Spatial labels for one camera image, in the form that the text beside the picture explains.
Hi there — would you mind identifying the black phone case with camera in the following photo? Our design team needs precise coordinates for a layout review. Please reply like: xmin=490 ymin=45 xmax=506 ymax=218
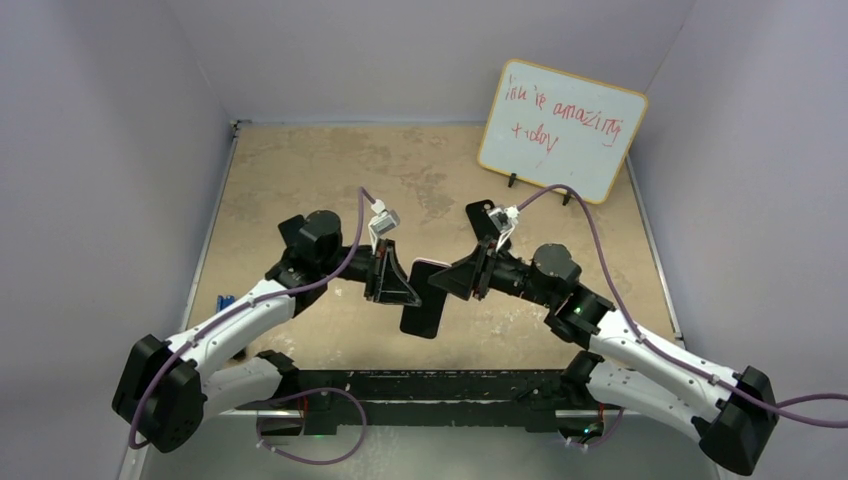
xmin=465 ymin=199 xmax=511 ymax=251

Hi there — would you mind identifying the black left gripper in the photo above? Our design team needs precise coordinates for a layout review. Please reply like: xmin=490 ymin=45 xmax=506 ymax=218
xmin=320 ymin=239 xmax=421 ymax=305

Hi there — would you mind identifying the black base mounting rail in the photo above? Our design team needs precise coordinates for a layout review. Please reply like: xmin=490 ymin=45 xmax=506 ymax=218
xmin=246 ymin=351 xmax=617 ymax=443

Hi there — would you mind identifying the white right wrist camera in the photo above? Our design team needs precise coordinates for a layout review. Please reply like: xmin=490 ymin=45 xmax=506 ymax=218
xmin=488 ymin=205 xmax=520 ymax=251

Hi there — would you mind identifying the black phone lying left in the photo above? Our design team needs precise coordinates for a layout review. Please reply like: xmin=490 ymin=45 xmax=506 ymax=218
xmin=277 ymin=214 xmax=306 ymax=248

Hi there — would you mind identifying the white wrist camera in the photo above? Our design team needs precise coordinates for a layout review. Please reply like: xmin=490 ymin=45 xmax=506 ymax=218
xmin=368 ymin=199 xmax=400 ymax=253
xmin=488 ymin=205 xmax=520 ymax=251

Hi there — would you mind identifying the black smartphone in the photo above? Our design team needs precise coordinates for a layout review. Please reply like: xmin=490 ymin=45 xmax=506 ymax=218
xmin=399 ymin=260 xmax=450 ymax=340

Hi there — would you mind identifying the blue object at table edge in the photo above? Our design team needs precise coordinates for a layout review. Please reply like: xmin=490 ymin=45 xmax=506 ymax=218
xmin=215 ymin=295 xmax=236 ymax=313

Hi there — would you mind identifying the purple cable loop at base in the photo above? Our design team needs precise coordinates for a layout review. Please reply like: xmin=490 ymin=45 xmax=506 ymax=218
xmin=255 ymin=386 xmax=369 ymax=466

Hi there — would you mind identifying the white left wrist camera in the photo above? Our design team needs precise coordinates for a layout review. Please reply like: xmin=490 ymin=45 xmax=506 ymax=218
xmin=368 ymin=199 xmax=400 ymax=253

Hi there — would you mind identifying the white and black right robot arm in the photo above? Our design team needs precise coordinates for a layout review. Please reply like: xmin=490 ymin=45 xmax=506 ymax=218
xmin=428 ymin=240 xmax=778 ymax=476

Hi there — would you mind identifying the whiteboard with red writing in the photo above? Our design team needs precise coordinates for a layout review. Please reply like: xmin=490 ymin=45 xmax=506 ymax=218
xmin=477 ymin=59 xmax=649 ymax=204

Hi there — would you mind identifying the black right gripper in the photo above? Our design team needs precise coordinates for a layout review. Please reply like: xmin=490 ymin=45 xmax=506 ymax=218
xmin=430 ymin=236 xmax=557 ymax=307

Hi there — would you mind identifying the pale pink phone case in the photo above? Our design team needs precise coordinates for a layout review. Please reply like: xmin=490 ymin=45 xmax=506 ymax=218
xmin=399 ymin=256 xmax=452 ymax=340

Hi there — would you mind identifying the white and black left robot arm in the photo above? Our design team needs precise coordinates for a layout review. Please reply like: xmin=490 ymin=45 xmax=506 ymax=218
xmin=112 ymin=205 xmax=423 ymax=453

